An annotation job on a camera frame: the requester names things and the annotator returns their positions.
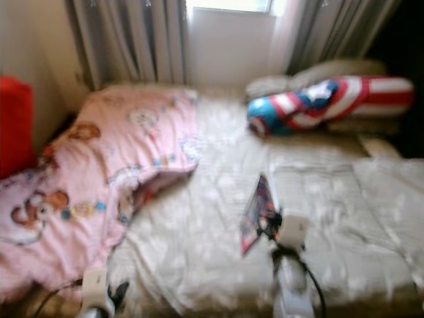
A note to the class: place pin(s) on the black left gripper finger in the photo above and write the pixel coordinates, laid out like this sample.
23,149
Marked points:
119,293

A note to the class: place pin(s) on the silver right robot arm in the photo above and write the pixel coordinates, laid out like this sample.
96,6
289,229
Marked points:
291,285

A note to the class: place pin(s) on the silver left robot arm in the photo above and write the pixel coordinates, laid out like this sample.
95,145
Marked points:
99,313

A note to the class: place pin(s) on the grey leaf-print bed sheet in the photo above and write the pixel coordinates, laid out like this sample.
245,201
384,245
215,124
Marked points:
212,212

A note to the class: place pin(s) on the pink cartoon print blanket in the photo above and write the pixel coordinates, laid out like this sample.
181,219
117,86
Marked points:
93,172

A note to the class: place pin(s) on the small cream pillow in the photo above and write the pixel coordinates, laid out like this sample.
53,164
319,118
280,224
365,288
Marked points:
377,147

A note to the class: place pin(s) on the stars and stripes bolster pillow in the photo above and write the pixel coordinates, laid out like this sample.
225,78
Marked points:
331,103

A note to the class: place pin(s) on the flat taupe patterned pillow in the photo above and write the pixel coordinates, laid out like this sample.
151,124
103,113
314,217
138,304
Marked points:
377,126

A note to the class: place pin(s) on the large taupe pillow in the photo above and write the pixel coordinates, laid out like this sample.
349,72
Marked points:
318,71

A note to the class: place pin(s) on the red folded cushion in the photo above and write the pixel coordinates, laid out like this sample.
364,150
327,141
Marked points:
14,126

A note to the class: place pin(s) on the grey curtain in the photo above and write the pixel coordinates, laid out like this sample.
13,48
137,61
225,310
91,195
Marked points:
338,30
129,40

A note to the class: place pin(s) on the bright window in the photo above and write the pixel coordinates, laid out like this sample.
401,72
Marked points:
228,5

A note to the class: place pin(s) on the dark grey upholstered headboard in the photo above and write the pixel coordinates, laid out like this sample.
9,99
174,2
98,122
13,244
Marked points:
401,40

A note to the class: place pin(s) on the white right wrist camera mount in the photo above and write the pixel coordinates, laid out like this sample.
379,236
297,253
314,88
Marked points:
293,230

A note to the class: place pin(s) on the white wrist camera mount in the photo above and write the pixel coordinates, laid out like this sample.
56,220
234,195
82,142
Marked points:
293,230
95,286

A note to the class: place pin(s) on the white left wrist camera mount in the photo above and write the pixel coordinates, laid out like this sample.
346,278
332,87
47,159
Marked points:
95,286

